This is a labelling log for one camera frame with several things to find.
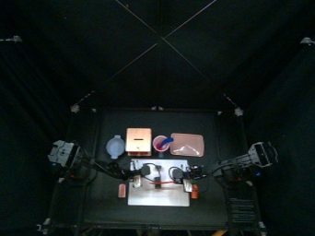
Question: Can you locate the red toy knife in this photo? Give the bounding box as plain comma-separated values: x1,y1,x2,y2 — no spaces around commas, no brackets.
149,180,178,186

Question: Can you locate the white cutting board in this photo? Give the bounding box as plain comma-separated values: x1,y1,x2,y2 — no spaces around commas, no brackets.
127,159,191,207

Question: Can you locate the pink plastic tray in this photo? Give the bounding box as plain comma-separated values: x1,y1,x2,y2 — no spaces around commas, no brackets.
169,132,206,158

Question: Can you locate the red plastic cup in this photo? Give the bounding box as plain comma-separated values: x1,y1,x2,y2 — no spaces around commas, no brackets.
151,135,170,153

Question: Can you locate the wooden box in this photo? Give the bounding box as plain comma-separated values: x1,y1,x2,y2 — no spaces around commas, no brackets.
126,127,153,157

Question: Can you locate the white label sticker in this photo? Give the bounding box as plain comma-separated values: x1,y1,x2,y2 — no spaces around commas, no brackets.
229,197,257,225

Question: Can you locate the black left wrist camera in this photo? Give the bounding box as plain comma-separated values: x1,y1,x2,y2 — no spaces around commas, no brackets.
139,164,153,177

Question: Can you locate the grey table leg bracket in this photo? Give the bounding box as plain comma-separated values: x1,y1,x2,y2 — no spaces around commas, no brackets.
37,218,54,236
257,221,269,236

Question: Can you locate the thin white cord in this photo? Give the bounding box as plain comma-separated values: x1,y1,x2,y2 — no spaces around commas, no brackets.
114,0,242,112
74,0,218,108

